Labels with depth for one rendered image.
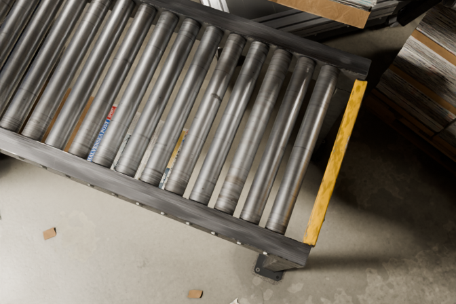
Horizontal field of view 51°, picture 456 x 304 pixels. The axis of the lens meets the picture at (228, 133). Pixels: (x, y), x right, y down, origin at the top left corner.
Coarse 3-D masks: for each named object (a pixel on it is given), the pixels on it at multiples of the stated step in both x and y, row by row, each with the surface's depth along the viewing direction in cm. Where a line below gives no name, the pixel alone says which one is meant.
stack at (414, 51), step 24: (432, 24) 136; (408, 48) 152; (384, 72) 177; (408, 72) 162; (432, 72) 153; (408, 96) 175; (384, 120) 201; (408, 120) 188; (432, 120) 176; (432, 144) 188
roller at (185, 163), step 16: (224, 48) 126; (240, 48) 126; (224, 64) 123; (224, 80) 123; (208, 96) 121; (208, 112) 120; (192, 128) 119; (208, 128) 120; (192, 144) 117; (176, 160) 117; (192, 160) 117; (176, 176) 115; (176, 192) 114
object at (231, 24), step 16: (144, 0) 129; (160, 0) 129; (176, 0) 129; (192, 16) 128; (208, 16) 128; (224, 16) 127; (176, 32) 139; (224, 32) 128; (240, 32) 126; (256, 32) 126; (272, 32) 126; (272, 48) 127; (288, 48) 124; (304, 48) 124; (320, 48) 124; (336, 48) 124; (320, 64) 125; (336, 64) 123; (352, 64) 123; (368, 64) 123; (352, 80) 127
